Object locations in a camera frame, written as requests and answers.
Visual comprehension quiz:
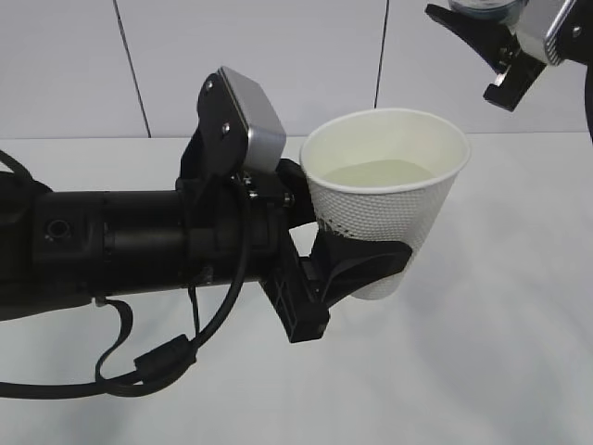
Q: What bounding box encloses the clear plastic water bottle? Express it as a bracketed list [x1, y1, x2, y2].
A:
[448, 0, 528, 23]

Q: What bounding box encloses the white paper cup green logo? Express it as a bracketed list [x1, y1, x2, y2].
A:
[299, 108, 473, 301]

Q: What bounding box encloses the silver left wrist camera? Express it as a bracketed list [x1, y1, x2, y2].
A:
[174, 66, 288, 184]

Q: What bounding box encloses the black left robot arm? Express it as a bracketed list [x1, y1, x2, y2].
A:
[1, 159, 412, 343]

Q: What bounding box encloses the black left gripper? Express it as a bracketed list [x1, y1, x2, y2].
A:
[231, 159, 413, 343]

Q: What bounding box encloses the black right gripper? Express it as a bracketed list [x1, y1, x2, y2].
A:
[424, 1, 592, 111]

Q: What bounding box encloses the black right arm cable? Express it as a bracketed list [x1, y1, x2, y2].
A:
[582, 64, 593, 140]

